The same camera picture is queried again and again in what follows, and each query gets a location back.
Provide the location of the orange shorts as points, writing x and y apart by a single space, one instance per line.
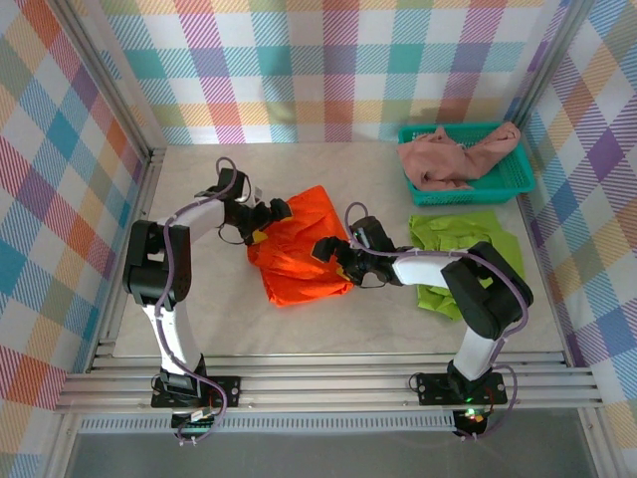
293 259

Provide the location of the lime green shorts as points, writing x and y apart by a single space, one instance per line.
448 229

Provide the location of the dusty pink shorts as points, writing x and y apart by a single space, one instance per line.
438 159

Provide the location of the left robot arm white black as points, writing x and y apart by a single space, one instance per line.
174 338

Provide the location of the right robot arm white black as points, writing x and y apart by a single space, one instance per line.
478 348

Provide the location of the aluminium mounting rails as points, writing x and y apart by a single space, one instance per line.
323 383

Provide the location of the teal plastic mesh basket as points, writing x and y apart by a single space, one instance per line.
512 174

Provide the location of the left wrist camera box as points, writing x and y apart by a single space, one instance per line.
258 191

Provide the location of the aluminium side rail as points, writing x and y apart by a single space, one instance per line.
142 199

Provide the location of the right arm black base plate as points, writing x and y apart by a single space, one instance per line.
433 391

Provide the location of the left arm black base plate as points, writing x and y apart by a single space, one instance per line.
229 388

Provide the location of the aluminium corner post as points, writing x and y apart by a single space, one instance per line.
552 60
109 79

